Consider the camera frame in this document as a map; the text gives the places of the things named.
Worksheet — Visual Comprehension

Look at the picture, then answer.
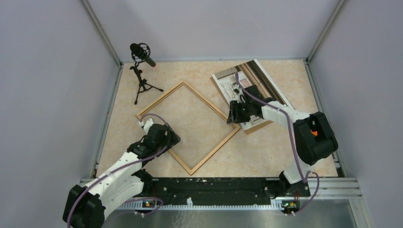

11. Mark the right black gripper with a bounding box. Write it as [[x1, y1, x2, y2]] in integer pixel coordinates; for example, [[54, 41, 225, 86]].
[[227, 100, 252, 124]]

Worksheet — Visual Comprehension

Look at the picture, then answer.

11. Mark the brown cardboard backing board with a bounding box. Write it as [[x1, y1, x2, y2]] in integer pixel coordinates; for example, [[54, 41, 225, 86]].
[[210, 77, 297, 135]]

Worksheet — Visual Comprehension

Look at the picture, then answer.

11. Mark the wooden picture frame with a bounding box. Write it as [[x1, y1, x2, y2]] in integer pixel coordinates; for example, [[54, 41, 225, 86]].
[[136, 80, 240, 175]]

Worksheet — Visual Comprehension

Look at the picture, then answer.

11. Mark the printed photo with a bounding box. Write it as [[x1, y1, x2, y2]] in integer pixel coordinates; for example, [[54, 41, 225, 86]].
[[212, 58, 295, 131]]

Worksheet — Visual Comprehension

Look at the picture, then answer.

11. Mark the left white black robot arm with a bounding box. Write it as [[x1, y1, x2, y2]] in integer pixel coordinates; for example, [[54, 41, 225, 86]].
[[62, 123, 181, 228]]

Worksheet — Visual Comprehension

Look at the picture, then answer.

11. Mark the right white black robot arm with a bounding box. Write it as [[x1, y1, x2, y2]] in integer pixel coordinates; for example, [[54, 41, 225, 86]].
[[227, 85, 338, 196]]

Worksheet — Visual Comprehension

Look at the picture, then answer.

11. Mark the orange small object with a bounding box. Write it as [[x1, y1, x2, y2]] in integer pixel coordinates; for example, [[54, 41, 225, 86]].
[[310, 130, 318, 137]]

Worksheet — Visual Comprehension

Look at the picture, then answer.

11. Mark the black microphone on tripod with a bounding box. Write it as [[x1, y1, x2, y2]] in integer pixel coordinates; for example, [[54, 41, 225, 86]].
[[130, 43, 164, 105]]

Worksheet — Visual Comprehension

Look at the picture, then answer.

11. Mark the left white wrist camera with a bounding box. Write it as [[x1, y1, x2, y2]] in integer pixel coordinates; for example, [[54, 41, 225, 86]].
[[138, 118, 154, 134]]

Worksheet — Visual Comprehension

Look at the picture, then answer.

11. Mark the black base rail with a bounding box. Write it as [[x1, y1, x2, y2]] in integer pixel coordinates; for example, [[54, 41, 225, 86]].
[[138, 177, 311, 206]]

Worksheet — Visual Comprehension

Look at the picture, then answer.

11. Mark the aluminium front rail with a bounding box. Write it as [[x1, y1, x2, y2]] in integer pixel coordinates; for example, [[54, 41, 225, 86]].
[[78, 178, 363, 211]]

